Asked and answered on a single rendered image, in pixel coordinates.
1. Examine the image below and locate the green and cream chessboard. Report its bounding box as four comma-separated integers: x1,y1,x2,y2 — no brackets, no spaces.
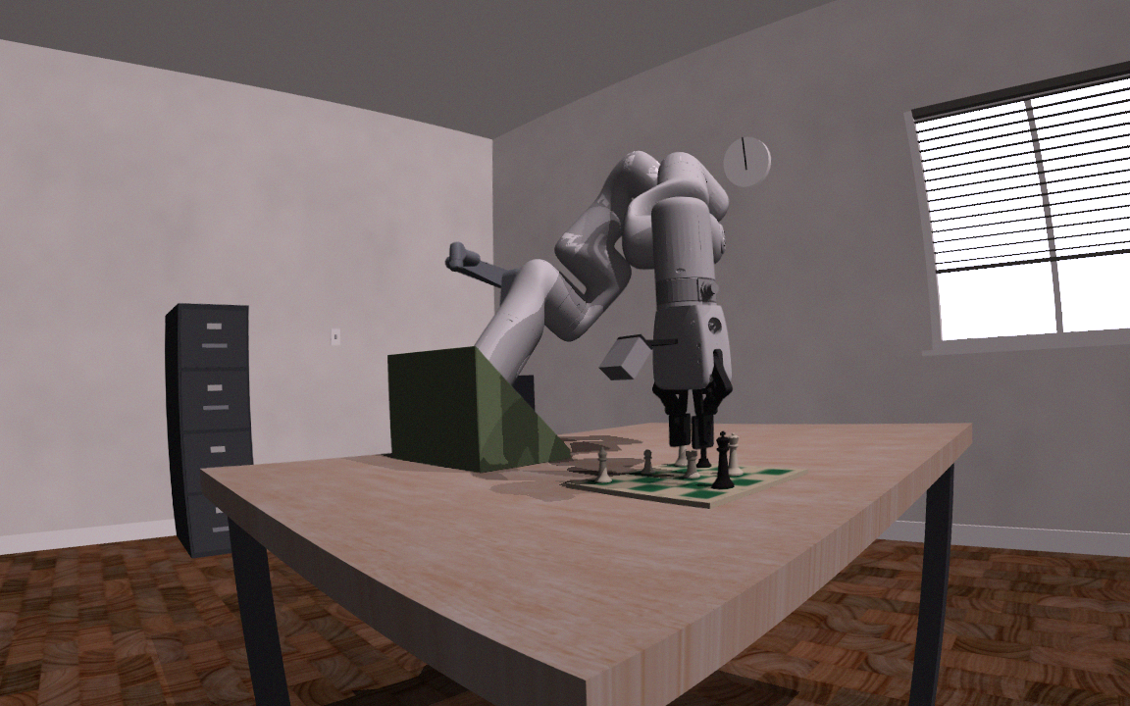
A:
566,462,808,509

